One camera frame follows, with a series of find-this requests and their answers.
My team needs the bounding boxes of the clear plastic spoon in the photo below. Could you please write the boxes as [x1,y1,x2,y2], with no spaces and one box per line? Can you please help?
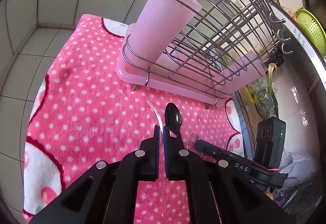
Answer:
[187,132,203,158]

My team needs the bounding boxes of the black plastic spoon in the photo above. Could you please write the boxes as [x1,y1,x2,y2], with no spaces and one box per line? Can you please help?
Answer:
[165,102,182,140]

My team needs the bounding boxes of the pink polka dot towel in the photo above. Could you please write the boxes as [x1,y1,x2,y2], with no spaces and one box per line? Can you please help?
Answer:
[23,14,244,220]

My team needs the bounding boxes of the pink drip tray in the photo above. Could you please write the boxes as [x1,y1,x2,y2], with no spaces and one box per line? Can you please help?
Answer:
[116,25,266,106]

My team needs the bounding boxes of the green onions in bag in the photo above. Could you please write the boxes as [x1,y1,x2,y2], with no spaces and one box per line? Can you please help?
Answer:
[247,63,279,119]

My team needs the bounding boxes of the pink utensil cup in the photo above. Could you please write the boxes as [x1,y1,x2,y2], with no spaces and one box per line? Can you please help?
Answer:
[125,0,202,68]

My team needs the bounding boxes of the green plastic colander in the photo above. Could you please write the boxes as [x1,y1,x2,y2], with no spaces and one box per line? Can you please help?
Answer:
[296,9,326,57]

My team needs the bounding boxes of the metal wire dish rack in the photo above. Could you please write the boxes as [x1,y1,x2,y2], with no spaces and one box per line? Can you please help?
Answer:
[122,0,293,106]

